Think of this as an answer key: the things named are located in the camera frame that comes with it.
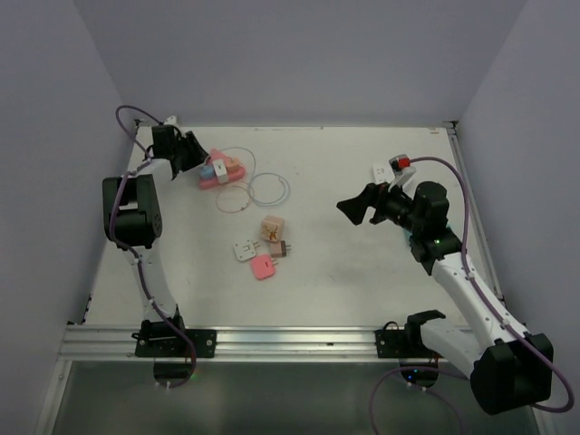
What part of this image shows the pink triangular power strip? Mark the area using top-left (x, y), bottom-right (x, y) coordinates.
top-left (198, 149), bottom-right (247, 189)

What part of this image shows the white plug adapter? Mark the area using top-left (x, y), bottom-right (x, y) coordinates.
top-left (233, 239), bottom-right (260, 263)

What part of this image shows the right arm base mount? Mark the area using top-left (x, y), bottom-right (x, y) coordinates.
top-left (373, 310), bottom-right (446, 359)

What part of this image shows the pink plug adapter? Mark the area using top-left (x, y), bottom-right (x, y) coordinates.
top-left (250, 254), bottom-right (277, 281)

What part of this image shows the blue plug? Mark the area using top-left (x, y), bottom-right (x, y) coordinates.
top-left (199, 165), bottom-right (215, 179)

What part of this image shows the white charger plug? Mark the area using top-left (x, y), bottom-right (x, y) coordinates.
top-left (212, 159), bottom-right (229, 184)

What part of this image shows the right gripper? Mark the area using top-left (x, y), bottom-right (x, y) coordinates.
top-left (337, 176), bottom-right (423, 234)

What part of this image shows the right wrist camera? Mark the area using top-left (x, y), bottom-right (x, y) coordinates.
top-left (389, 154), bottom-right (416, 190)

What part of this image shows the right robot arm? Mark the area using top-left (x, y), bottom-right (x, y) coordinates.
top-left (336, 181), bottom-right (554, 415)

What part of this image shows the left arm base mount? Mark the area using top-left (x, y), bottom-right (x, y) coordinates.
top-left (131, 320), bottom-right (218, 358)

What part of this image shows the teal triangular power strip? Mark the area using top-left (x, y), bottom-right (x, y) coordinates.
top-left (403, 224), bottom-right (451, 239)

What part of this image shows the orange plug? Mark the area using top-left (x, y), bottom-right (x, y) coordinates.
top-left (224, 157), bottom-right (241, 173)

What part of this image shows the aluminium front rail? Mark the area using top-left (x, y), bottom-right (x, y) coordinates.
top-left (58, 324), bottom-right (536, 363)

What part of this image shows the blue charging cable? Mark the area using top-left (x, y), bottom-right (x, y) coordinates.
top-left (220, 146), bottom-right (291, 209)

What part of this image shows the beige cube socket adapter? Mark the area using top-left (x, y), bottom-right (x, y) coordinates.
top-left (259, 215), bottom-right (285, 243)

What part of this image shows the white triangular power strip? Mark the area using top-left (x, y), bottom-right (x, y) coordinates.
top-left (372, 163), bottom-right (393, 184)

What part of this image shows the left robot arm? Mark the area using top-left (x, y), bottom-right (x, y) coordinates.
top-left (101, 123), bottom-right (208, 356)

